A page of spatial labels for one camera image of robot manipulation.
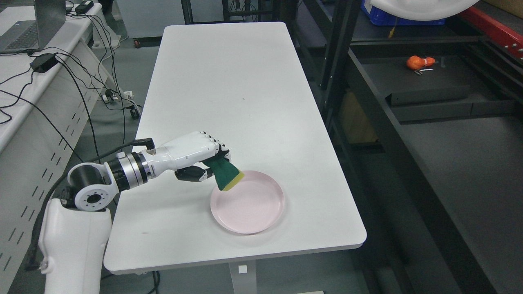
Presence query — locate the white side desk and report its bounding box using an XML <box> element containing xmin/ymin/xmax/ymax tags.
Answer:
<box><xmin>0</xmin><ymin>17</ymin><xmax>119</xmax><ymax>294</ymax></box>

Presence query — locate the black power adapter far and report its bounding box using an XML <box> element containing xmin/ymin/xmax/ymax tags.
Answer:
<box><xmin>74</xmin><ymin>0</ymin><xmax>94</xmax><ymax>15</ymax></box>

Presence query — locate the white rectangular table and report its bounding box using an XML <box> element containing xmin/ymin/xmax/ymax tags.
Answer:
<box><xmin>103</xmin><ymin>22</ymin><xmax>367</xmax><ymax>274</ymax></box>

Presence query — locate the blue plastic crate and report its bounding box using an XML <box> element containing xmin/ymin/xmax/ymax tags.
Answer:
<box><xmin>360</xmin><ymin>0</ymin><xmax>446</xmax><ymax>26</ymax></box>

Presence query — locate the red metal beam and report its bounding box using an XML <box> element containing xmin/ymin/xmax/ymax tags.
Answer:
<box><xmin>459</xmin><ymin>6</ymin><xmax>523</xmax><ymax>62</ymax></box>

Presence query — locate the white round cover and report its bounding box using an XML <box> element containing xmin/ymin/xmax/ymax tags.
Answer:
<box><xmin>365</xmin><ymin>0</ymin><xmax>478</xmax><ymax>21</ymax></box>

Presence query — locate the black power adapter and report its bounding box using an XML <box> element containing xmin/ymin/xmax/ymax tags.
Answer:
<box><xmin>74</xmin><ymin>0</ymin><xmax>94</xmax><ymax>15</ymax></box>
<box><xmin>30</xmin><ymin>53</ymin><xmax>58</xmax><ymax>73</ymax></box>

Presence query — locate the pink round plate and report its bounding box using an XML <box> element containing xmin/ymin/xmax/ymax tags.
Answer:
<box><xmin>210</xmin><ymin>171</ymin><xmax>285</xmax><ymax>234</ymax></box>

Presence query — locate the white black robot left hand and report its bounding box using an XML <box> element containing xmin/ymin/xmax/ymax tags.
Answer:
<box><xmin>141</xmin><ymin>131</ymin><xmax>230</xmax><ymax>182</ymax></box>

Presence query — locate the white power strip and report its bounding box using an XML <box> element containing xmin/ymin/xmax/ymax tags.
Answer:
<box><xmin>101</xmin><ymin>89</ymin><xmax>134</xmax><ymax>103</ymax></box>

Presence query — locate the black power adapter near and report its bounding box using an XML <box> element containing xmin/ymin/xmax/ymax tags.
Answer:
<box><xmin>30</xmin><ymin>53</ymin><xmax>58</xmax><ymax>73</ymax></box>

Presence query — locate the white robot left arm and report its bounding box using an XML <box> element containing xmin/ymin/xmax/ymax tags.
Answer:
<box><xmin>26</xmin><ymin>138</ymin><xmax>156</xmax><ymax>294</ymax></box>

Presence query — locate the green yellow sponge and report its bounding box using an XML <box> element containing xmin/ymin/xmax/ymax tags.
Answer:
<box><xmin>202</xmin><ymin>157</ymin><xmax>245</xmax><ymax>192</ymax></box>

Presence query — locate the yellow cardboard box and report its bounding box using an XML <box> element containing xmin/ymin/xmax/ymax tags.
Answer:
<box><xmin>338</xmin><ymin>91</ymin><xmax>379</xmax><ymax>144</ymax></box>

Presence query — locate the black metal rack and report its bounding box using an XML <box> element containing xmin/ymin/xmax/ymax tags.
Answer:
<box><xmin>282</xmin><ymin>0</ymin><xmax>522</xmax><ymax>294</ymax></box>

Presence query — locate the grey laptop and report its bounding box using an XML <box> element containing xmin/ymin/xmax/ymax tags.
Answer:
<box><xmin>0</xmin><ymin>0</ymin><xmax>67</xmax><ymax>54</ymax></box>

